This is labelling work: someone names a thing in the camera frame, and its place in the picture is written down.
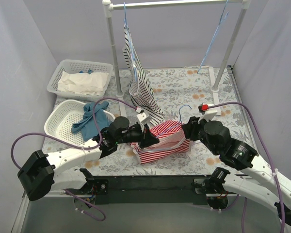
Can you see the white oval perforated basket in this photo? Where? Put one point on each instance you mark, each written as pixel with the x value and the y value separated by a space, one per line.
pixel 60 121

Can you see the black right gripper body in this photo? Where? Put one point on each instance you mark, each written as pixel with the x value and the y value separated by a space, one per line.
pixel 190 129

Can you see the floral table mat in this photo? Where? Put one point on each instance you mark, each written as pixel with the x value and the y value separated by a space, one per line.
pixel 173 88

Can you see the black white striped tank top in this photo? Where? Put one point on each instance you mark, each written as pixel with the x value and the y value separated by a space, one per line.
pixel 141 93

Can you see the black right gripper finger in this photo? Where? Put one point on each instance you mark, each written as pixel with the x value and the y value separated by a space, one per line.
pixel 192 121
pixel 190 134

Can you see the white rectangular basket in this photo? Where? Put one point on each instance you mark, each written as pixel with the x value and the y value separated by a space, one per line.
pixel 75 66

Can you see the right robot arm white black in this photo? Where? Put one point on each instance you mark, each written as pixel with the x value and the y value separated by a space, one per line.
pixel 272 189

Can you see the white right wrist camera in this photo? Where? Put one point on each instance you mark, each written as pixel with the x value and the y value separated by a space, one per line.
pixel 208 112

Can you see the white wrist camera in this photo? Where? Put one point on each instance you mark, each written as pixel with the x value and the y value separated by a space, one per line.
pixel 208 112
pixel 143 117

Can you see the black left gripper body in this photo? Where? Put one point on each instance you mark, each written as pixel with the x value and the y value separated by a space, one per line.
pixel 143 134

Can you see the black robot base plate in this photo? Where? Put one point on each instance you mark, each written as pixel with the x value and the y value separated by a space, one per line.
pixel 147 189

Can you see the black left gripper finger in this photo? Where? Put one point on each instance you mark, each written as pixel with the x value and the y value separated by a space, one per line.
pixel 145 128
pixel 148 139

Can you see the white clothes rack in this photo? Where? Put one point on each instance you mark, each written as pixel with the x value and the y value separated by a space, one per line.
pixel 108 7

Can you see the red white striped tank top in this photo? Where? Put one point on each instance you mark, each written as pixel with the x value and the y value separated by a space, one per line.
pixel 171 140

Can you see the white folded cloth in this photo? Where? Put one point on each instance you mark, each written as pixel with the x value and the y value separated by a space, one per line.
pixel 83 83

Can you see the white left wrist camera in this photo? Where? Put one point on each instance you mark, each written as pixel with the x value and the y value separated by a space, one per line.
pixel 143 117

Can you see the blue wire hanger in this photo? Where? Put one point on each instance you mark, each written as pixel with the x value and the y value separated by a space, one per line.
pixel 180 114
pixel 221 21

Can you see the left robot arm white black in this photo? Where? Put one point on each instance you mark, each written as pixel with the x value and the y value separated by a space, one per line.
pixel 43 173

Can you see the blue hanger with striped top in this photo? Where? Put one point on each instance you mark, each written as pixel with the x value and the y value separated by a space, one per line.
pixel 130 50

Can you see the blue garment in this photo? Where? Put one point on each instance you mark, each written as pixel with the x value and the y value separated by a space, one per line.
pixel 87 126

